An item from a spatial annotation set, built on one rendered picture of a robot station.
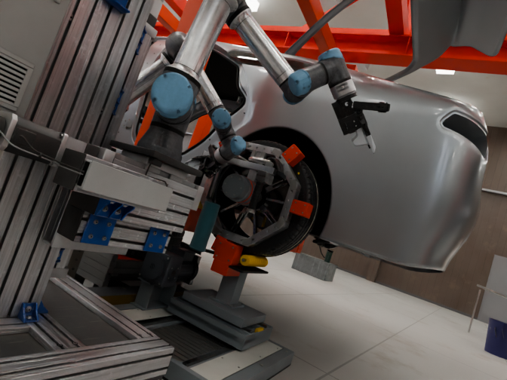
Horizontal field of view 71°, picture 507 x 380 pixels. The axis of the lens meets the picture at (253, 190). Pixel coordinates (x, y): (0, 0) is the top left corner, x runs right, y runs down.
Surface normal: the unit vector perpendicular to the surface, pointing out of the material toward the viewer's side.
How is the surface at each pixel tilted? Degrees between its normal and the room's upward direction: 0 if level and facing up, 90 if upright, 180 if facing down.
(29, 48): 90
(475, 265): 90
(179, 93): 97
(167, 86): 97
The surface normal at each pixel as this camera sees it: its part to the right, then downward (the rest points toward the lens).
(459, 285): -0.50, -0.24
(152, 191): 0.80, 0.22
